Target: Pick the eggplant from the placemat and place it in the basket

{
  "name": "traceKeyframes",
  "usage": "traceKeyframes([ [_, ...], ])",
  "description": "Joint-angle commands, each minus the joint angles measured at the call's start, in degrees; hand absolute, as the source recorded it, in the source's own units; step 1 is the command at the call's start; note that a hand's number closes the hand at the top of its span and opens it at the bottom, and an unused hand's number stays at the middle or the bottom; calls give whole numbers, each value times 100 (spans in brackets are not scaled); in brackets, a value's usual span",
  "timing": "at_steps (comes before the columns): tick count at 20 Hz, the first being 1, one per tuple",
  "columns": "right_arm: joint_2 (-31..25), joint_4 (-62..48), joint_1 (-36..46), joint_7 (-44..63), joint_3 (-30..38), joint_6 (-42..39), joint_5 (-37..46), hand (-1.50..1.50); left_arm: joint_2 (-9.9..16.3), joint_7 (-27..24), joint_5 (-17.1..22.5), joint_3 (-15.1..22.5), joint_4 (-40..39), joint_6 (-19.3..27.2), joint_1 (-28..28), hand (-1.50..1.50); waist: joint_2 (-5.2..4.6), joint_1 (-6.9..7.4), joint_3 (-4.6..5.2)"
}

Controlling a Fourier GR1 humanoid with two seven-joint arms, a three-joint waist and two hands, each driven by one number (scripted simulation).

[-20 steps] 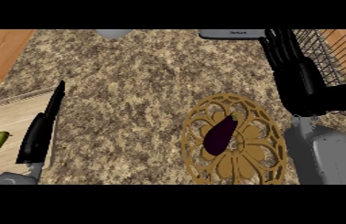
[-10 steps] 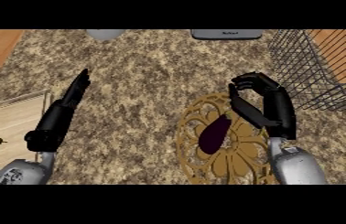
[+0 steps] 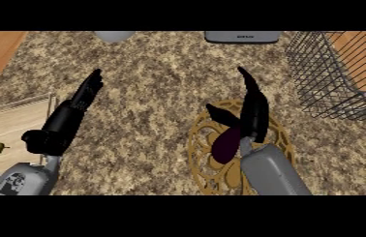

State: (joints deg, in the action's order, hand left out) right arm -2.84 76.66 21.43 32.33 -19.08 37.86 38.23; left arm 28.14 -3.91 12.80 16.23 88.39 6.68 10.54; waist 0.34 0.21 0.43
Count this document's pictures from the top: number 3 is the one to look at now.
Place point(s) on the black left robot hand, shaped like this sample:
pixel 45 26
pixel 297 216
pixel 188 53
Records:
pixel 63 121

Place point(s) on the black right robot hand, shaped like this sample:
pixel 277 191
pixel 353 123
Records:
pixel 255 112

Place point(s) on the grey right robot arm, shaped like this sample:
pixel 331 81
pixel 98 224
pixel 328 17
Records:
pixel 271 170

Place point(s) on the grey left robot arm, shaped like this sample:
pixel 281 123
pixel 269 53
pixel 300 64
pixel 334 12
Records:
pixel 29 178

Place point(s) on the dark purple eggplant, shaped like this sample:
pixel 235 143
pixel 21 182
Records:
pixel 227 145

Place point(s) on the gold round openwork placemat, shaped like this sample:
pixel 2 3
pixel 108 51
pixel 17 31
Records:
pixel 212 157

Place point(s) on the small olive green object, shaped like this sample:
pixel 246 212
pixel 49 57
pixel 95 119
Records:
pixel 2 147

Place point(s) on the grey appliance with dark rim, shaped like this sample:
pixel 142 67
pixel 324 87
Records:
pixel 243 36

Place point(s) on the pale grey rounded object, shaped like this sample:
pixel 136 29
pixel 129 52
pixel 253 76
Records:
pixel 114 35

